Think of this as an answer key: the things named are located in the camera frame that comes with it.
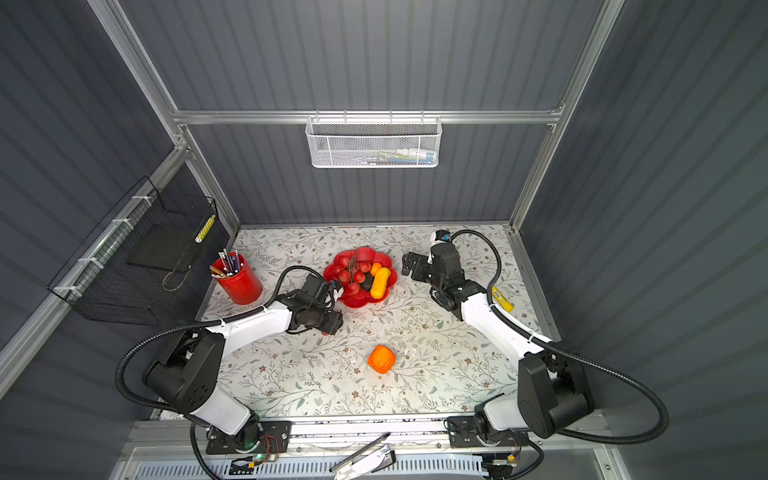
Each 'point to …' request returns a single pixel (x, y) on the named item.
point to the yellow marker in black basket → (204, 228)
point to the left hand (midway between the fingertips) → (334, 319)
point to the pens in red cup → (229, 266)
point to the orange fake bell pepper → (381, 359)
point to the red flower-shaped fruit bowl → (365, 254)
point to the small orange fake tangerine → (374, 268)
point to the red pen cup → (236, 278)
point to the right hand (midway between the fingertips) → (419, 261)
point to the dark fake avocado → (366, 286)
